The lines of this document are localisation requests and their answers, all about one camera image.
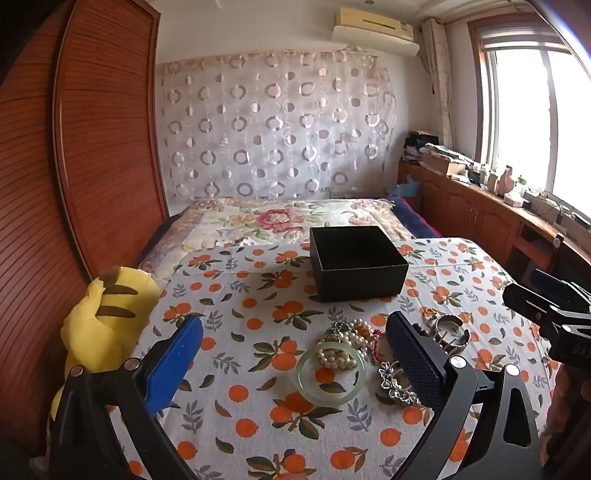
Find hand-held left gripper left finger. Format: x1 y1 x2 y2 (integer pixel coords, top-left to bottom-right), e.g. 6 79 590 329
48 315 205 480

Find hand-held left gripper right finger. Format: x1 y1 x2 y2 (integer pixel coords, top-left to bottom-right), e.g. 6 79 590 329
385 311 543 480

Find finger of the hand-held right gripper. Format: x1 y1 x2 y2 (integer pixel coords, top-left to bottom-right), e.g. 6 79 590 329
502 283 561 324
530 269 591 308

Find silver filigree bracelet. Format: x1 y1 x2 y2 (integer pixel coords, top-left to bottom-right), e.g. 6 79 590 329
378 360 428 407

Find red bead bracelet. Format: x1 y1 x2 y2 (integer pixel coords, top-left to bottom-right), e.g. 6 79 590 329
369 329 393 370

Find silver cuff bracelet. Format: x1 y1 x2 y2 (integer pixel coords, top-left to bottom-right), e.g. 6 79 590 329
431 314 471 354

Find pearl necklace with green pendant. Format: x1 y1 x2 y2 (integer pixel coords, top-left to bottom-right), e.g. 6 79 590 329
315 318 370 370

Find black jewelry box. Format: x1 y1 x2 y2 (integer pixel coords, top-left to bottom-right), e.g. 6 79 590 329
309 225 409 304

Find pale green jade bangle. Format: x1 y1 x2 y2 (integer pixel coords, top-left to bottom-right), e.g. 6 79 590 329
295 340 368 408

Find orange fruit print cloth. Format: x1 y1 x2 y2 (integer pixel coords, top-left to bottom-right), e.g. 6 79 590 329
111 237 561 480

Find yellow plush toy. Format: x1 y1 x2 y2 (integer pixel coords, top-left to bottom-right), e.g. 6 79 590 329
50 265 162 425

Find pink bottle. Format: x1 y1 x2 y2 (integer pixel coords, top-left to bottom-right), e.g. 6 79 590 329
496 165 517 195

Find wooden sideboard cabinet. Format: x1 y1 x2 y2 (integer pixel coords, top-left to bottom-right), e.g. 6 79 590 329
397 159 591 278

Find dark blue blanket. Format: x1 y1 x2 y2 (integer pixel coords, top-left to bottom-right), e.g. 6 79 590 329
388 196 441 240

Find cardboard box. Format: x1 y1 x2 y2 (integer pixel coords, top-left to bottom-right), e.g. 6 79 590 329
422 152 467 177

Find teal plastic bag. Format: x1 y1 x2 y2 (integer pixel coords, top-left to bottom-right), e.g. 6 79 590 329
388 180 421 199

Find stack of papers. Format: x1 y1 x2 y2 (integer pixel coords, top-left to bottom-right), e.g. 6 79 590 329
425 143 476 167

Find wooden framed window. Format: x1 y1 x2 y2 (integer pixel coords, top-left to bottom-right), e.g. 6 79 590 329
466 14 591 222

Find floral bedspread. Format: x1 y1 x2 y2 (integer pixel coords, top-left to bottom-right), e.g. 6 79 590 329
139 198 419 278

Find pile of dark clothes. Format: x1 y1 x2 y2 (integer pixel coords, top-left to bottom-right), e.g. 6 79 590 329
404 130 439 164

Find beige window curtain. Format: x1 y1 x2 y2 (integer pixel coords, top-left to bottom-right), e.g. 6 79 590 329
422 17 455 151

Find circle patterned sheer curtain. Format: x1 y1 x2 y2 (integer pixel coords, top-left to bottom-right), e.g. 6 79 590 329
159 48 398 201

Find white air conditioner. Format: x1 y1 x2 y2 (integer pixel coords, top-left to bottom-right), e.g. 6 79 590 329
332 6 421 58

